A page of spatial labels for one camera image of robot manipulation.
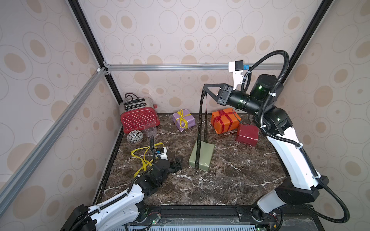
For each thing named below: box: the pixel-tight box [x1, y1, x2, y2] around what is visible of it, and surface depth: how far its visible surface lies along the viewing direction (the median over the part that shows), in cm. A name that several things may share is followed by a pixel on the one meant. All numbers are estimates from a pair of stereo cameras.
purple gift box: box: [172, 108, 196, 132], surface depth 109 cm
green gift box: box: [188, 140, 215, 172], surface depth 91 cm
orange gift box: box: [211, 107, 242, 135], surface depth 105 cm
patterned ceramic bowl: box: [126, 129, 144, 144], surface depth 105 cm
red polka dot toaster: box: [119, 96, 161, 134], surface depth 104 cm
